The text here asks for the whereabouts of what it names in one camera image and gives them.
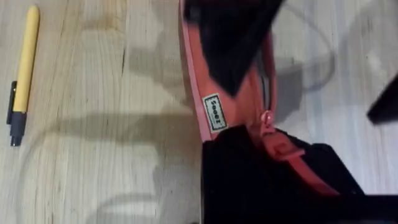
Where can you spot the pink soft zip bag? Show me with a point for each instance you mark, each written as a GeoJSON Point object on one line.
{"type": "Point", "coordinates": [239, 105]}

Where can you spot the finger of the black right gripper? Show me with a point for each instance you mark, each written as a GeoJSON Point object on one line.
{"type": "Point", "coordinates": [385, 107]}
{"type": "Point", "coordinates": [231, 40]}

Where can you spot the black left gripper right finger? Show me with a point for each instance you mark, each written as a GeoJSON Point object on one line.
{"type": "Point", "coordinates": [326, 165]}

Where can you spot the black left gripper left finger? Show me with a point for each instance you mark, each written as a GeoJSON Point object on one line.
{"type": "Point", "coordinates": [236, 180]}

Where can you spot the yellow pen with grey tip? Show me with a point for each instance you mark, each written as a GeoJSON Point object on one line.
{"type": "Point", "coordinates": [25, 71]}

